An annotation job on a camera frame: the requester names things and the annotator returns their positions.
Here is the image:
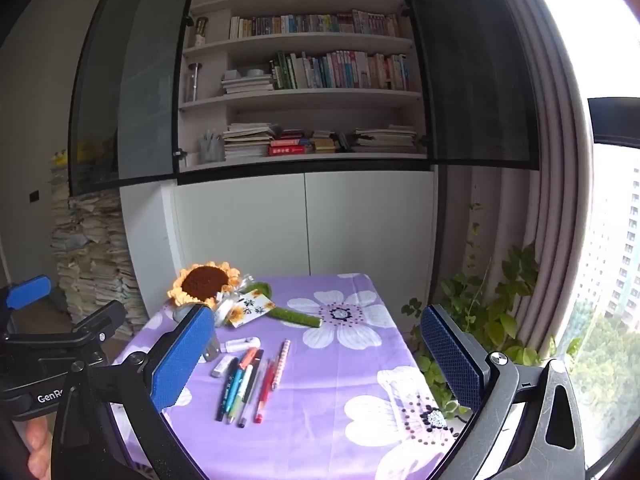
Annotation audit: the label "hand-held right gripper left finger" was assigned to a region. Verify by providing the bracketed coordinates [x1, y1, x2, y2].
[50, 304, 218, 480]

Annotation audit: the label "stack of white books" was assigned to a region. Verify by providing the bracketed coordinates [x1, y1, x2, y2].
[221, 67, 275, 96]

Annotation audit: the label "white cup with pens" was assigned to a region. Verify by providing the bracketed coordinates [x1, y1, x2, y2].
[200, 130, 226, 163]

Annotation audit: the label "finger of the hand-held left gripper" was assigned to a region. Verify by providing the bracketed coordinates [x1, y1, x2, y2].
[0, 275, 52, 333]
[70, 300, 127, 358]

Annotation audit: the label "metal cylinder flask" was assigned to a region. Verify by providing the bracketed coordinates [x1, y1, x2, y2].
[187, 62, 203, 103]

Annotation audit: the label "blue pen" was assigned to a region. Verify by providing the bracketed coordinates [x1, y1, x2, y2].
[222, 366, 247, 418]

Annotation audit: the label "purple floral tablecloth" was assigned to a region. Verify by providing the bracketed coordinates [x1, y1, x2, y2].
[112, 272, 463, 480]

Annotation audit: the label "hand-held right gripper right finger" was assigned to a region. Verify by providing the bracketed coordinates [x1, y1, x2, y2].
[420, 304, 587, 480]

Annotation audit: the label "crochet sunflower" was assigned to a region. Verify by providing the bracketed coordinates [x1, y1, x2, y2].
[167, 261, 321, 328]

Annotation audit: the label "black window frame bar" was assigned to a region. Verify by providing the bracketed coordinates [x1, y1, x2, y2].
[587, 97, 640, 148]

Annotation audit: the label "grey dotted felt pen holder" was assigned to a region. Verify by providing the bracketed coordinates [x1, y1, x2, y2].
[172, 307, 221, 363]

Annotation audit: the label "clear printed ribbon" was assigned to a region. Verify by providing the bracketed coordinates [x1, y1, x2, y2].
[215, 272, 256, 326]

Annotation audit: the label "tall pile of paper booklets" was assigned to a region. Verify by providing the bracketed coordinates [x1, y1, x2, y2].
[49, 160, 148, 336]

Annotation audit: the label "red books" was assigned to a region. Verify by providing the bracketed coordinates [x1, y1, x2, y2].
[267, 130, 313, 156]

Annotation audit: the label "white sunflower greeting card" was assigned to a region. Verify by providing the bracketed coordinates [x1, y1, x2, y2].
[227, 294, 276, 328]

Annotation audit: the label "dark glass cabinet door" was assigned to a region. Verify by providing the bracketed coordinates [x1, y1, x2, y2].
[67, 0, 203, 196]
[395, 0, 543, 171]

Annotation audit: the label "small stack of dark books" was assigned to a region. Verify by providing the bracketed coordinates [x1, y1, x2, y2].
[311, 130, 351, 153]

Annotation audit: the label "window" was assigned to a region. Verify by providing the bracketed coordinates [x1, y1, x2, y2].
[520, 0, 640, 461]

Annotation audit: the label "person's left hand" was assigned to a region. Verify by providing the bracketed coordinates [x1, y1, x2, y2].
[25, 417, 55, 480]

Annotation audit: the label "green highlighter pen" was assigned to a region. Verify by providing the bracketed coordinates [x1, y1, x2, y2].
[227, 364, 253, 423]

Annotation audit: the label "row of colourful upright books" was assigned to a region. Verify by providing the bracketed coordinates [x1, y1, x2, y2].
[270, 50, 413, 92]

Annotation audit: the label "green climbing plant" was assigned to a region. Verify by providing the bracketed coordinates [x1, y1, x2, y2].
[400, 202, 556, 421]

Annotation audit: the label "pink strawberry print pen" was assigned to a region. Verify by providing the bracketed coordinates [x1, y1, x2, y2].
[272, 339, 292, 391]

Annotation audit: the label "white bookshelf cabinet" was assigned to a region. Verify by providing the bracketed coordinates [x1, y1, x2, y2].
[120, 0, 441, 326]

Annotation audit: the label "wide stack of flat books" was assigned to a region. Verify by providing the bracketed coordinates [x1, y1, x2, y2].
[350, 125, 418, 153]

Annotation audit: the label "long row of upright books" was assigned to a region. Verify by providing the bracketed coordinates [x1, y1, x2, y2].
[229, 9, 401, 40]

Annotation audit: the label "grey pink curtain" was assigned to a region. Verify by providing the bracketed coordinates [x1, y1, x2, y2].
[440, 0, 593, 361]

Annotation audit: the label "clear black gel pen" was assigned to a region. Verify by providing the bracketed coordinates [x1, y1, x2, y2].
[236, 350, 265, 428]

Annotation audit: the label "red pen with clear cap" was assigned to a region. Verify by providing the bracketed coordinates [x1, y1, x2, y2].
[254, 360, 276, 423]

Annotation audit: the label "white lilac correction tape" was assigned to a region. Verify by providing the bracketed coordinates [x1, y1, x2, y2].
[220, 337, 262, 353]

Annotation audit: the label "stack of worn paper books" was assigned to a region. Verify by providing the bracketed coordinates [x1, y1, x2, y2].
[222, 122, 276, 161]

